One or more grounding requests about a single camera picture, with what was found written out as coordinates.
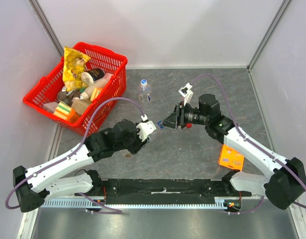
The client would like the blue bottle cap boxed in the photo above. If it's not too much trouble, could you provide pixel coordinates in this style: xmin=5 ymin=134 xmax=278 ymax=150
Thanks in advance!
xmin=157 ymin=120 xmax=164 ymax=129

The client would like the blue label pepsi bottle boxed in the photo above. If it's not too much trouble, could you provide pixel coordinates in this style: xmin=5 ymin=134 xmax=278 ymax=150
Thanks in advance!
xmin=148 ymin=125 xmax=161 ymax=141

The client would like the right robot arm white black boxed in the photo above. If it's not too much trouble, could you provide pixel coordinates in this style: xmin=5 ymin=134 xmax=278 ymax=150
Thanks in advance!
xmin=160 ymin=94 xmax=306 ymax=210

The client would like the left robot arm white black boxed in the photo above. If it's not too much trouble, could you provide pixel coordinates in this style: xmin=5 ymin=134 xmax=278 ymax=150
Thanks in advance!
xmin=12 ymin=119 xmax=156 ymax=213

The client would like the small clear water bottle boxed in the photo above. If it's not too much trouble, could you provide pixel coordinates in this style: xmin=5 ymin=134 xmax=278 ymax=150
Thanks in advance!
xmin=138 ymin=79 xmax=152 ymax=102

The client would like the beige sauce bottle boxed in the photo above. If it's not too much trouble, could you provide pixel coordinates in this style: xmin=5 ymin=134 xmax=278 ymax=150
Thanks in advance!
xmin=79 ymin=73 xmax=113 ymax=100

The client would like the yellow wafer pack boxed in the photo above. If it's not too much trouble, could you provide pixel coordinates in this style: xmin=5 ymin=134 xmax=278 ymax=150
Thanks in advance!
xmin=90 ymin=88 xmax=102 ymax=102

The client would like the wooden block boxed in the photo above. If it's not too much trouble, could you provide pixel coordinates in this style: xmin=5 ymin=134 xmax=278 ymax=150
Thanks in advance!
xmin=71 ymin=100 xmax=92 ymax=116

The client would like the orange packet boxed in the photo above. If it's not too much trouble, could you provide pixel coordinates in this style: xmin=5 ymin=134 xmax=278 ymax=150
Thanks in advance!
xmin=67 ymin=109 xmax=80 ymax=123

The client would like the orange snack box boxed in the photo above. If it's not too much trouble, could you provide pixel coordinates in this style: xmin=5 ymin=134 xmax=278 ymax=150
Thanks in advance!
xmin=218 ymin=144 xmax=244 ymax=171

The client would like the striped yellow green sponge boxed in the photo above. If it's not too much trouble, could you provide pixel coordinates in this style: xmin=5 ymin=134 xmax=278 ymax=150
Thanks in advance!
xmin=53 ymin=102 xmax=72 ymax=120

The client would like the brown cup with lid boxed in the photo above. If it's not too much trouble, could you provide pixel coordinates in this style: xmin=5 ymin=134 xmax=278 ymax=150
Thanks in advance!
xmin=81 ymin=68 xmax=105 ymax=86

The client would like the red plastic basket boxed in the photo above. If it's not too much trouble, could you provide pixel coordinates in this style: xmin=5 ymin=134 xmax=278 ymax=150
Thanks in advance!
xmin=23 ymin=42 xmax=127 ymax=135

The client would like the yellow chips bag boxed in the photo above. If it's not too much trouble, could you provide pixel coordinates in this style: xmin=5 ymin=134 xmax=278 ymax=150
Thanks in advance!
xmin=63 ymin=47 xmax=91 ymax=92

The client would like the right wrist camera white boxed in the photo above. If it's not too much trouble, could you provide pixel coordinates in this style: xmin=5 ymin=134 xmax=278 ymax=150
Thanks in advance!
xmin=178 ymin=83 xmax=194 ymax=106

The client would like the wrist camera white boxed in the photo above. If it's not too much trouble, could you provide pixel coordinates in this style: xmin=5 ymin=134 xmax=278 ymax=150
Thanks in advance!
xmin=178 ymin=83 xmax=194 ymax=106
xmin=136 ymin=114 xmax=156 ymax=142

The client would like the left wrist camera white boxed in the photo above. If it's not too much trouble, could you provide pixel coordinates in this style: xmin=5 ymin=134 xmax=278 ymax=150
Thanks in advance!
xmin=136 ymin=114 xmax=156 ymax=142

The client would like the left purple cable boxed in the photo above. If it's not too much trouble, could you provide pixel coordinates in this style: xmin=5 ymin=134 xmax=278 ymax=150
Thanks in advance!
xmin=4 ymin=97 xmax=148 ymax=215

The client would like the purple cable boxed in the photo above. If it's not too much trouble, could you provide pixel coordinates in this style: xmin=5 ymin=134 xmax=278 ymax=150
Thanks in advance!
xmin=192 ymin=73 xmax=306 ymax=215
xmin=4 ymin=97 xmax=148 ymax=215

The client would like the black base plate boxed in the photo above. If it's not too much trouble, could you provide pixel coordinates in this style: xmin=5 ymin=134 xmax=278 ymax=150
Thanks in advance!
xmin=93 ymin=178 xmax=243 ymax=199

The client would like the white cable duct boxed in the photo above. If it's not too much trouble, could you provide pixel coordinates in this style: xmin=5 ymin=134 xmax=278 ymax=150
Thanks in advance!
xmin=41 ymin=198 xmax=227 ymax=210

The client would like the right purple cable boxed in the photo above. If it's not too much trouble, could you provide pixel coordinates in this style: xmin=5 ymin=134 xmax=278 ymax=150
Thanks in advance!
xmin=192 ymin=73 xmax=306 ymax=215

